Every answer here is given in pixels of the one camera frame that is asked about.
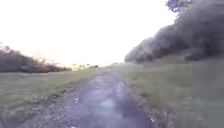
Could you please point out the grey asphalt path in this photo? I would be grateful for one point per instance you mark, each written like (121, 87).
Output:
(100, 103)

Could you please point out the grass slope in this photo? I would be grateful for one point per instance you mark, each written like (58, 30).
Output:
(173, 86)

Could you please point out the grass field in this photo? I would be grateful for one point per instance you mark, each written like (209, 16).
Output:
(36, 86)

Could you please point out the row of dark trees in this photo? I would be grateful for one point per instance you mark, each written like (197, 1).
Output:
(190, 36)

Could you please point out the row of reddish bushes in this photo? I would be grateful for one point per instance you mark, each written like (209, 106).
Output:
(20, 63)

